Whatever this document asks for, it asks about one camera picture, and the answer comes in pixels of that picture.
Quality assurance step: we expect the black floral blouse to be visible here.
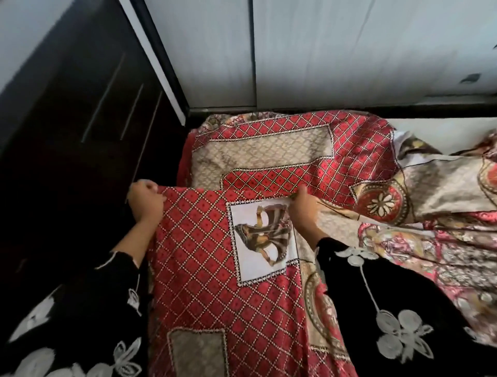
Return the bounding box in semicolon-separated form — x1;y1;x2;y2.
0;237;497;377

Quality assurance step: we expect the white wardrobe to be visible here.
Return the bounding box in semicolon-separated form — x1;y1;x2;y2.
118;0;497;117

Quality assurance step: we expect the person's right hand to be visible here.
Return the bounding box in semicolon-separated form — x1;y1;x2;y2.
288;183;324;235

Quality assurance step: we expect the person's right forearm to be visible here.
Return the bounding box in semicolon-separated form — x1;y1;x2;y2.
301;223;331;252

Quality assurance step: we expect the person's left forearm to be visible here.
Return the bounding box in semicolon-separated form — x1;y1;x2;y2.
112;217;160;269

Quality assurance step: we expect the white mattress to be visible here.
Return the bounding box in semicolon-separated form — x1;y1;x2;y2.
388;117;497;155

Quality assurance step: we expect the dark wooden bed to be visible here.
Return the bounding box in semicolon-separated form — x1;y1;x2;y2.
0;0;189;311

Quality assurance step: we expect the person's left hand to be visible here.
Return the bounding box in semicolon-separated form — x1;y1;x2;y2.
127;179;168;227

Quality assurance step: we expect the red patterned bedsheet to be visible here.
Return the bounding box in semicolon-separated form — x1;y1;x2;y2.
147;110;497;377

